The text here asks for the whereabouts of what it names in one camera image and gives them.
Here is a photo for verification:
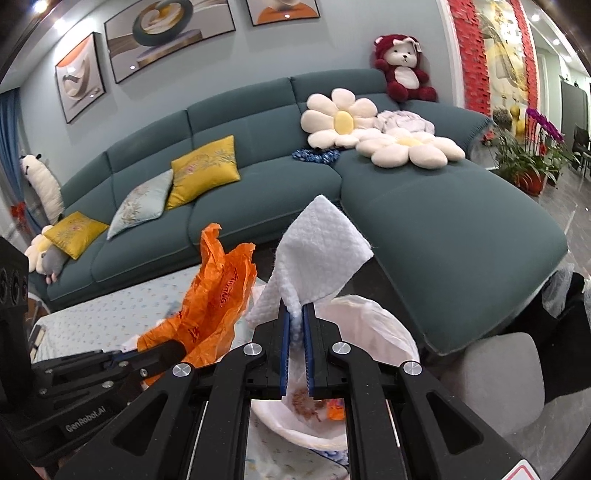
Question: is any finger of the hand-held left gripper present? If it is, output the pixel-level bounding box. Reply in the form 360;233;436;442
30;348;139;376
39;340;188;400

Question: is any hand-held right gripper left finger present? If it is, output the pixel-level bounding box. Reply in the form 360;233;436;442
54;298;291;480

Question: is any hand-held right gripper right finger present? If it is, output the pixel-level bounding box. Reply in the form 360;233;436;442
302;302;527;480

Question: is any trash bin with white bag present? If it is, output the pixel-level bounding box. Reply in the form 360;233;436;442
249;294;421;450

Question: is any orange plastic bag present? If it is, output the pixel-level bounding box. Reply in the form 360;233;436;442
136;223;258;386

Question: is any large white cotton tissue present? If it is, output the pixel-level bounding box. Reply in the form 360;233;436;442
245;195;375;352

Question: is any floral tablecloth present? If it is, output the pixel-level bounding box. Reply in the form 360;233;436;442
30;265;352;480

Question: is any grey plush toy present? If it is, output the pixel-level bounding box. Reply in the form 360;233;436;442
39;247;70;284

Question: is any white flower cushion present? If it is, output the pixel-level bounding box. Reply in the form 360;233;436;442
355;127;466;169
300;88;378;149
23;225;55;273

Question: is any small yellow embroidered pillow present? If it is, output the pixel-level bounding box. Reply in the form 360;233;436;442
43;211;110;260

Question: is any light blue embroidered pillow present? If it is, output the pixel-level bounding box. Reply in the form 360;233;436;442
106;169;174;241

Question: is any teal sectional sofa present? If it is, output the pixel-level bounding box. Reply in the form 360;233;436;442
28;68;568;356

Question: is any long white plush toy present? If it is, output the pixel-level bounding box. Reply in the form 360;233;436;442
19;153;65;224

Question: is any grey stool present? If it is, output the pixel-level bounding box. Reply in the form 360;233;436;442
443;332;552;437

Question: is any large yellow embroidered pillow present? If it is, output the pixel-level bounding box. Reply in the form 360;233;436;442
165;135;242;210

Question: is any blue patterned cloth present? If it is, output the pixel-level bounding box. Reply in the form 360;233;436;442
291;147;342;165

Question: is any blue curtain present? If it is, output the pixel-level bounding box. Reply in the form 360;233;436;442
0;88;35;241

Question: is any pale pink folded cloth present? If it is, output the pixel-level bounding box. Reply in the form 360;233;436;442
374;110;435;136

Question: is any clear plastic bag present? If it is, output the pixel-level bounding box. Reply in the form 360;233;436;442
549;264;577;315

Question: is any dark cloth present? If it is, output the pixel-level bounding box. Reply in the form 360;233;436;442
508;272;591;402

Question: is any framed picture with orange shape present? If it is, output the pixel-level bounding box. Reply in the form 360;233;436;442
54;31;106;124

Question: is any potted green plant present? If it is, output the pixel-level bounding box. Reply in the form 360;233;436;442
492;134;570;197

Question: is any red and white teddy bear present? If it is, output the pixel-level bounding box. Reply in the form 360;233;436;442
373;34;438;103

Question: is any purple orchid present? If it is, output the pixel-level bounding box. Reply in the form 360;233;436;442
526;107;566;144

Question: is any framed picture with white sphere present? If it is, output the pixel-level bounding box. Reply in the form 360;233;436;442
245;0;321;27

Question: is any black chair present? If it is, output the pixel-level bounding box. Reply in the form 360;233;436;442
573;124;591;178

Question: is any framed picture with ring shape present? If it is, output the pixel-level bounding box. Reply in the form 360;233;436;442
104;0;237;85

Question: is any red paper wall decoration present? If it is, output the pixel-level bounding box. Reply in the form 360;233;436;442
447;0;539;116

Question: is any golden wall mural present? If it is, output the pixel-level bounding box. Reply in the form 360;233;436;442
478;0;522;109

